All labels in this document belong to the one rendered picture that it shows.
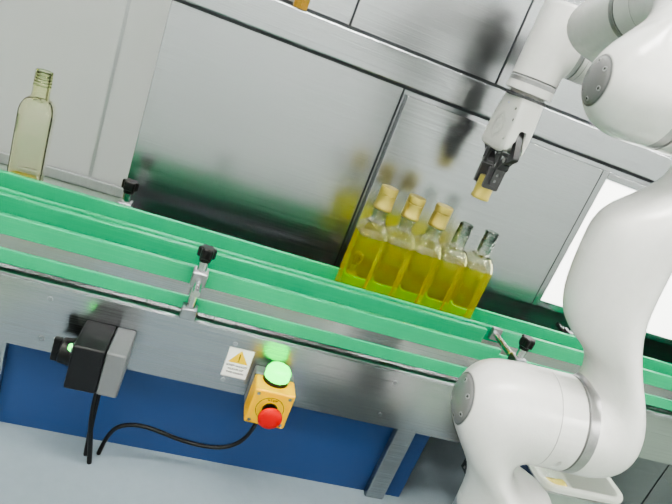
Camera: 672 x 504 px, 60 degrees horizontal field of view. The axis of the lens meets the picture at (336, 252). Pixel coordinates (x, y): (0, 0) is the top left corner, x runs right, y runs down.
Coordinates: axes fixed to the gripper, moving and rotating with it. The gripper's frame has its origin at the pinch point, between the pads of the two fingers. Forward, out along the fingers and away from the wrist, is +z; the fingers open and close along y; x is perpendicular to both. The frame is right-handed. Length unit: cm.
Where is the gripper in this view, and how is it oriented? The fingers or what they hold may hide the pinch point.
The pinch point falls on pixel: (488, 176)
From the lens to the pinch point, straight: 114.0
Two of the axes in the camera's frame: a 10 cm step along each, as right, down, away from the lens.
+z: -3.5, 8.8, 3.3
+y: 1.3, 3.9, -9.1
